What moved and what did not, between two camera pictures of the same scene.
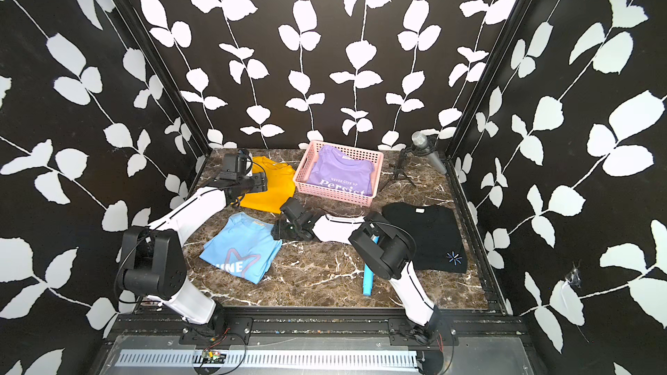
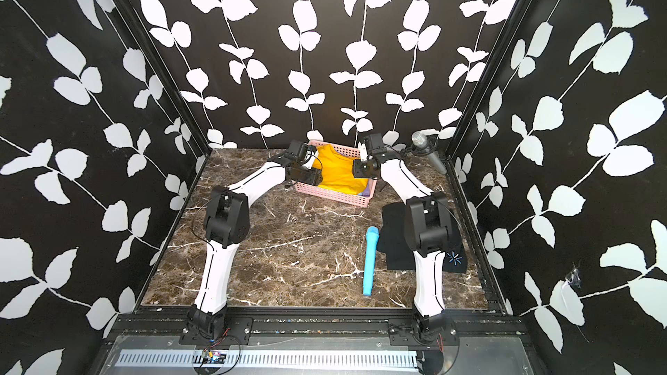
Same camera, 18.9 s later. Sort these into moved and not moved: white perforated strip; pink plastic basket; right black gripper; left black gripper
Moved: right black gripper; left black gripper
Not moved: white perforated strip; pink plastic basket
